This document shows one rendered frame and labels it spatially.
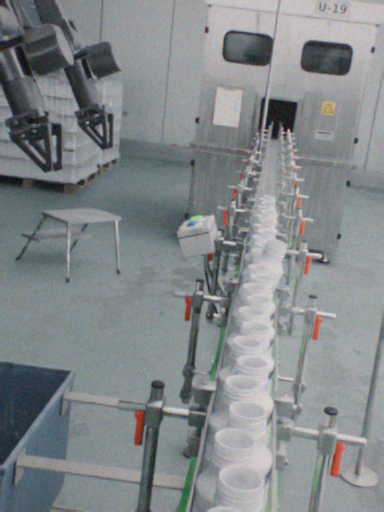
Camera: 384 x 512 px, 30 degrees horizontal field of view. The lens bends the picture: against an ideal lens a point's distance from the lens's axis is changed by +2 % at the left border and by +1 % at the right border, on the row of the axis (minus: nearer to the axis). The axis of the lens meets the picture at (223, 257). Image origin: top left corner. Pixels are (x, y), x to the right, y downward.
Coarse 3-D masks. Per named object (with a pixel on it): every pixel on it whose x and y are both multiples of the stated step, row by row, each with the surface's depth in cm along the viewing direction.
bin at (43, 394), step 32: (0, 384) 123; (32, 384) 122; (64, 384) 116; (0, 416) 124; (32, 416) 124; (64, 416) 119; (0, 448) 126; (32, 448) 103; (64, 448) 123; (0, 480) 92; (32, 480) 106; (64, 480) 127; (128, 480) 96; (160, 480) 96
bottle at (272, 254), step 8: (272, 240) 125; (264, 248) 124; (272, 248) 122; (280, 248) 122; (264, 256) 123; (272, 256) 122; (280, 256) 123; (264, 264) 122; (272, 264) 122; (280, 264) 124; (272, 272) 122; (280, 272) 123; (272, 280) 123; (272, 288) 124
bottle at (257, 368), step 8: (240, 360) 80; (248, 360) 81; (256, 360) 81; (264, 360) 80; (240, 368) 78; (248, 368) 77; (256, 368) 77; (264, 368) 78; (256, 376) 78; (264, 376) 78; (264, 384) 78; (264, 392) 79; (264, 400) 79; (272, 408) 80; (264, 440) 79
